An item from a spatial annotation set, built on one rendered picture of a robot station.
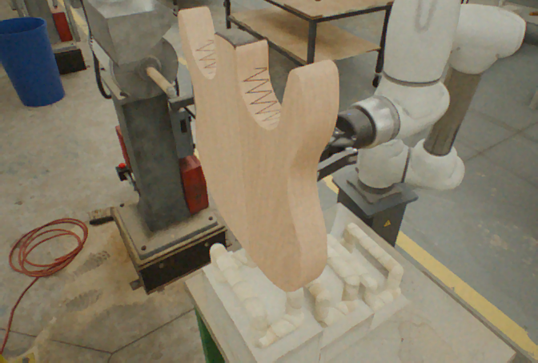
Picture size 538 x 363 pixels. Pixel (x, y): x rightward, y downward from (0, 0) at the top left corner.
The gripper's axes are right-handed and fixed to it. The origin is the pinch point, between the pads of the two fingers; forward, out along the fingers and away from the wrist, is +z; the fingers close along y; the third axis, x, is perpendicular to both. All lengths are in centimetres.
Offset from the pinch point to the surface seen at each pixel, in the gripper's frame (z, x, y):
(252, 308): 7.4, -24.8, -7.3
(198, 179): -25, -93, 110
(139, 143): -1, -61, 112
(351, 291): -16.4, -36.5, -9.2
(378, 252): -32, -41, -2
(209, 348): 10, -82, 20
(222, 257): 7.1, -24.7, 5.7
